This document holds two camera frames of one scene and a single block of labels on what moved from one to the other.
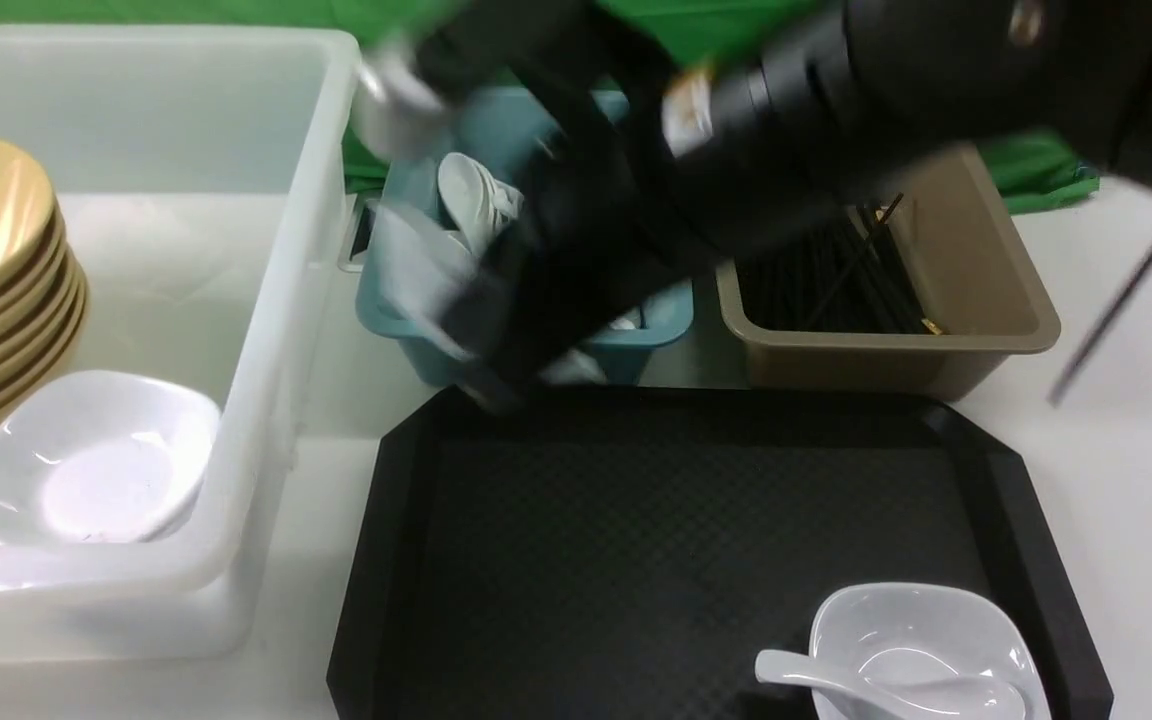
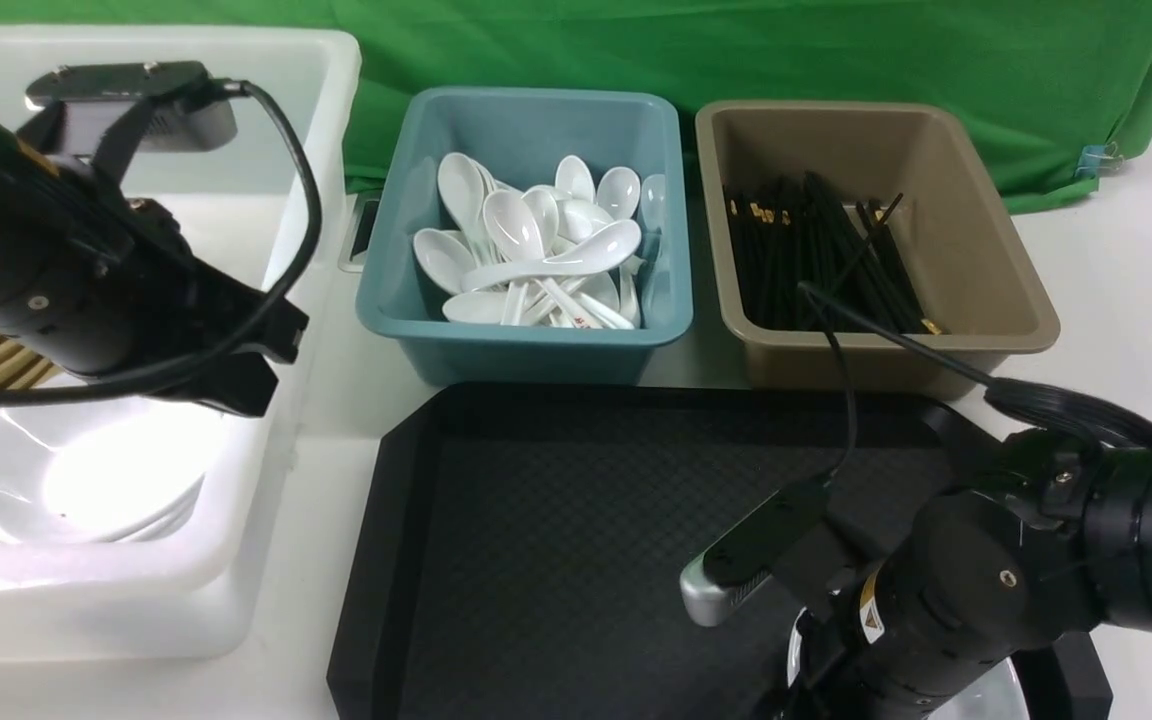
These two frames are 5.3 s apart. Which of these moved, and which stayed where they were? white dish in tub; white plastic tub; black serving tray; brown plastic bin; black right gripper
Moved: black right gripper
Stayed: white plastic tub; white dish in tub; black serving tray; brown plastic bin
